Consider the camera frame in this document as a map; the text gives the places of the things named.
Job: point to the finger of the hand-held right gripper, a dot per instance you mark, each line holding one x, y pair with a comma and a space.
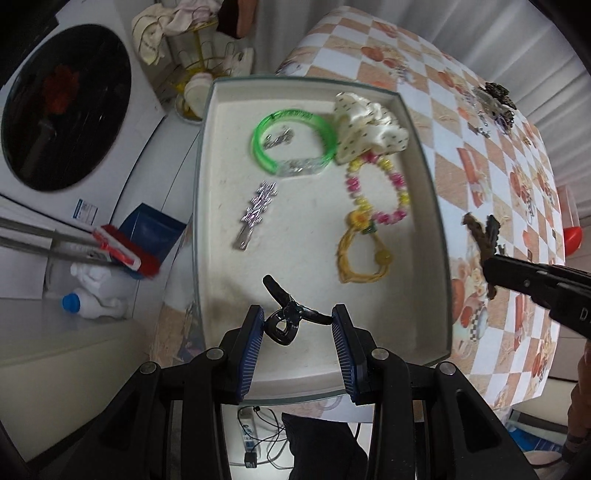
512, 273

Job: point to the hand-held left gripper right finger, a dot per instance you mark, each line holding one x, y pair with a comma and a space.
346, 357

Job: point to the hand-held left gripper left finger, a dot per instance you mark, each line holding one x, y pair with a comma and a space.
249, 357

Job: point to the brown hair clip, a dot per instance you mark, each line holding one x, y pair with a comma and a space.
484, 240

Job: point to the black bow hair clip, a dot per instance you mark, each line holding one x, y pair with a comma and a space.
286, 314

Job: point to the white rectangular tray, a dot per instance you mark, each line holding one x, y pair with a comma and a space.
304, 221

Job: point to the silver star hair clip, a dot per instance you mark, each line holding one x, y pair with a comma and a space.
254, 214

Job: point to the cream polka dot scrunchie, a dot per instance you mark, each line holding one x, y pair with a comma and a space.
369, 127

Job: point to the green translucent bangle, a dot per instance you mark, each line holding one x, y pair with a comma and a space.
263, 134

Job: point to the person's right hand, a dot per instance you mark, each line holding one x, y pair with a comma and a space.
579, 401

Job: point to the red plastic chair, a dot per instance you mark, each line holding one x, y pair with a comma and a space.
573, 237

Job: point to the white power strip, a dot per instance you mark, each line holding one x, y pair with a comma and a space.
248, 434

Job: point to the person's leg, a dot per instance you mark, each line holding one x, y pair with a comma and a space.
318, 450

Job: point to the red bristle broom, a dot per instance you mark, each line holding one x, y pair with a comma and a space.
127, 249

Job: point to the blue dustpan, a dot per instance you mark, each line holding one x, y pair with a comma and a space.
152, 224

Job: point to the white bottle blue cap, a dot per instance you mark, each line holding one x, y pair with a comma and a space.
92, 300

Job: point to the leopard print hair claw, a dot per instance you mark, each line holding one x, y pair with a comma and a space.
496, 91

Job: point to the white low cabinet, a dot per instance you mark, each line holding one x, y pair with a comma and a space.
60, 364

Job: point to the white curtain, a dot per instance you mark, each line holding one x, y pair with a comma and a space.
508, 37

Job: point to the white washing machine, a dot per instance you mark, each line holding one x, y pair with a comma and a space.
64, 115

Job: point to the cream cloth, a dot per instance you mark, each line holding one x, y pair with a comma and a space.
150, 32

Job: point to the pale pink cloth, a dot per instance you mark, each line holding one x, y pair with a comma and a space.
194, 14

